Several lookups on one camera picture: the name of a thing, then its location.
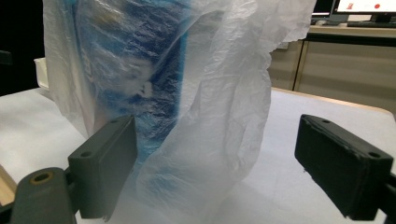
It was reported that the beige desk cabinet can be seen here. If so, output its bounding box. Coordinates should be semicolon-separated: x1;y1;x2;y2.
268;23;396;115

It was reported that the wooden table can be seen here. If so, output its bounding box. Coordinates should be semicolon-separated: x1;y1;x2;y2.
0;87;396;207

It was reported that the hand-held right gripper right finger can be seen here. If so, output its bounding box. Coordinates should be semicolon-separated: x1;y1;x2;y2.
294;113;394;222

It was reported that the translucent white plastic bag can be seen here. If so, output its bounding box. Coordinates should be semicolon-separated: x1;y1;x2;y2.
42;0;318;224

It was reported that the black keyboard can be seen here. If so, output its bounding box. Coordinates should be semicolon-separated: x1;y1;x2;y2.
346;20;396;30

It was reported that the computer monitor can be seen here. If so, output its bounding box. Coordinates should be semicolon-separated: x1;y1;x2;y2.
334;0;396;15

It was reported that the blue food pouch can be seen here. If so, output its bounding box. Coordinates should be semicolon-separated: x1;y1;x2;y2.
64;0;191;200

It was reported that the white plastic tray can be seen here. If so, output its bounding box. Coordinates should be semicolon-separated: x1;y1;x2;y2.
33;56;50;91

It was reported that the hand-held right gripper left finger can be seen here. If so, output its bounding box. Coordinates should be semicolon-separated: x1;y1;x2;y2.
67;115;138;222

